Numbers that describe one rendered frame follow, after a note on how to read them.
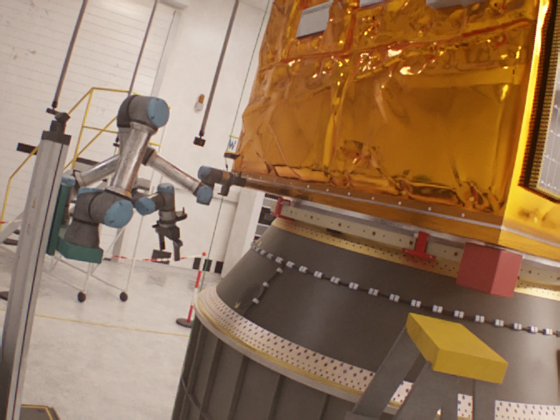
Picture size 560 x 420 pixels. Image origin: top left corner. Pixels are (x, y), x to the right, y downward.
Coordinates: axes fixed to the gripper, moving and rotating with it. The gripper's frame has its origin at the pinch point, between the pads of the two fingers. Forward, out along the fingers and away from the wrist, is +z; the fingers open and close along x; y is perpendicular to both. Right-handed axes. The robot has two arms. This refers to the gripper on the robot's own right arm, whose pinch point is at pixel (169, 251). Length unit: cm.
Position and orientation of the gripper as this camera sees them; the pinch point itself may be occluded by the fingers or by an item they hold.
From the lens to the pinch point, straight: 246.9
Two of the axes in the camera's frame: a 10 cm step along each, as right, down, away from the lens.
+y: -7.8, 2.2, -5.9
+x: 6.3, 2.9, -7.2
